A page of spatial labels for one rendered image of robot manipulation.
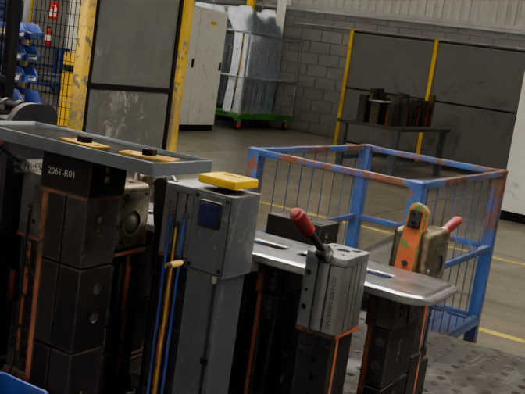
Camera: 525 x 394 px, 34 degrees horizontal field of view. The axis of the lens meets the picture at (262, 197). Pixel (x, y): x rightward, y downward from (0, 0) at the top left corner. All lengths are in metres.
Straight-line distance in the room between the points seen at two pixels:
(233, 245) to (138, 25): 3.97
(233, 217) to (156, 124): 4.22
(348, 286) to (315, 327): 0.08
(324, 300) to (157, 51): 4.08
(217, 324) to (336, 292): 0.19
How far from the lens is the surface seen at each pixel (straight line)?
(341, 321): 1.26
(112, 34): 4.88
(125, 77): 5.01
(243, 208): 1.13
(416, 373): 1.63
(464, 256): 4.03
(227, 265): 1.13
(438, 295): 1.38
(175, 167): 1.18
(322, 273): 1.24
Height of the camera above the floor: 1.32
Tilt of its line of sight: 9 degrees down
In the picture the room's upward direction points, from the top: 8 degrees clockwise
